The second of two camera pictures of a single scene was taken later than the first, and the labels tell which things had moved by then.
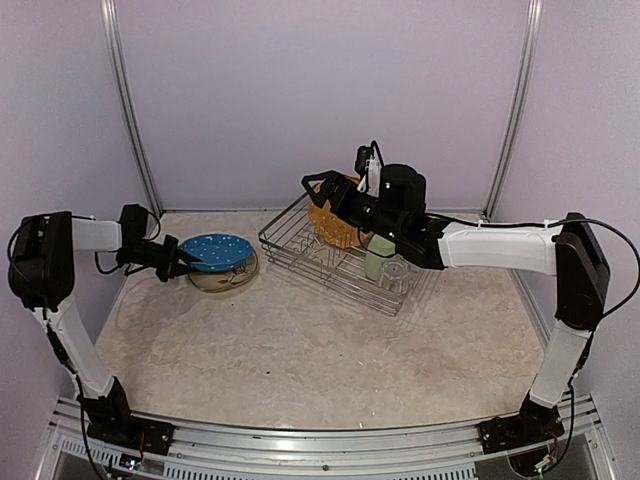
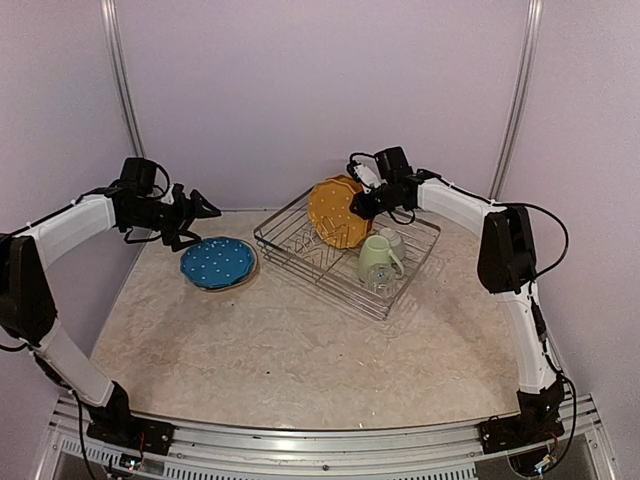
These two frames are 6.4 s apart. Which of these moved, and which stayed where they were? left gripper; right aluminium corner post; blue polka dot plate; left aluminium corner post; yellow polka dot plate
Moved: left gripper; blue polka dot plate
Stayed: left aluminium corner post; yellow polka dot plate; right aluminium corner post
